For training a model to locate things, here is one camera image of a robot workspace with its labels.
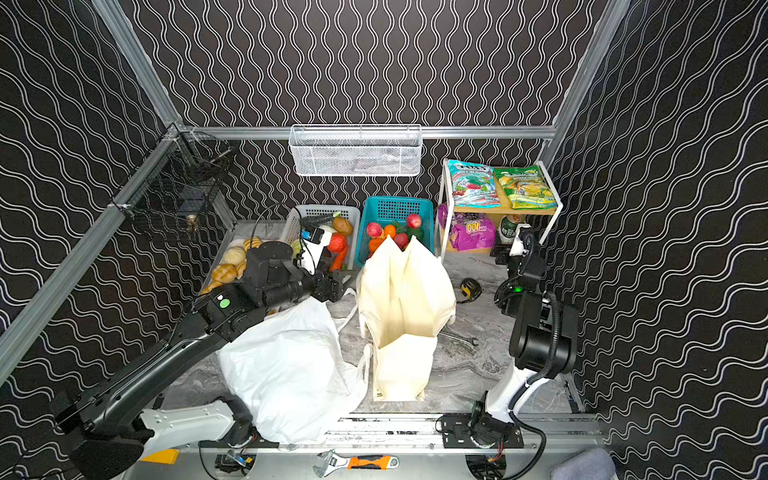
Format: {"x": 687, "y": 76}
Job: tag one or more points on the cream canvas tote bag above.
{"x": 405, "y": 299}

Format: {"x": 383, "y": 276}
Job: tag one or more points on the white two-tier shelf rack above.
{"x": 441, "y": 230}

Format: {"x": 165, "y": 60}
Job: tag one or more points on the bread tray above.
{"x": 231, "y": 261}

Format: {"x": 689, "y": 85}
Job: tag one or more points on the small tangerine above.
{"x": 390, "y": 231}

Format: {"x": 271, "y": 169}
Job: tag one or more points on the white wire wall basket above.
{"x": 354, "y": 150}

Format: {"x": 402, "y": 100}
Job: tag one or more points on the red tomato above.
{"x": 338, "y": 243}

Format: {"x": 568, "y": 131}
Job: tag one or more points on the teal plastic fruit basket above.
{"x": 389, "y": 210}

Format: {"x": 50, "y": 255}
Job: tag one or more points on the white plastic vegetable basket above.
{"x": 306, "y": 220}

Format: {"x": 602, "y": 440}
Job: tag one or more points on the white plastic grocery bag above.
{"x": 290, "y": 374}

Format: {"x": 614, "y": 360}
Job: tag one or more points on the green drink can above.
{"x": 507, "y": 227}

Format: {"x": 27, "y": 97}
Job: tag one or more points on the green yellow snack bag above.
{"x": 525, "y": 188}

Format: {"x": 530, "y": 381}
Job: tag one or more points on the purple snack bag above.
{"x": 468, "y": 231}

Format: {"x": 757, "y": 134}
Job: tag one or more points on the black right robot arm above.
{"x": 542, "y": 344}

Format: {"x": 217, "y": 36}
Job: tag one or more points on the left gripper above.
{"x": 334, "y": 285}

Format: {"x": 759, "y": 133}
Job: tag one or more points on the orange carrot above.
{"x": 338, "y": 262}

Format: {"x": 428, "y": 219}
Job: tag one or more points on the black wire wall basket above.
{"x": 174, "y": 203}

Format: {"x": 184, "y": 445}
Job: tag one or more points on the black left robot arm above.
{"x": 109, "y": 427}

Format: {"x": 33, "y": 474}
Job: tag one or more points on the yellow black tape measure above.
{"x": 471, "y": 290}

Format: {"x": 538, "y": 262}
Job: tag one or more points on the red apple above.
{"x": 374, "y": 230}

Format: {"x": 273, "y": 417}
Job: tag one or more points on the brown potato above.
{"x": 342, "y": 226}

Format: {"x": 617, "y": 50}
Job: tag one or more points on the teal snack bag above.
{"x": 473, "y": 185}

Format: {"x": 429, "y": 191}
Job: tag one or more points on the orange fruit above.
{"x": 374, "y": 244}

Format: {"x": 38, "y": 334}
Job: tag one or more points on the adjustable wrench orange handle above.
{"x": 330, "y": 462}

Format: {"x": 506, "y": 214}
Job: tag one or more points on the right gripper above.
{"x": 522, "y": 241}

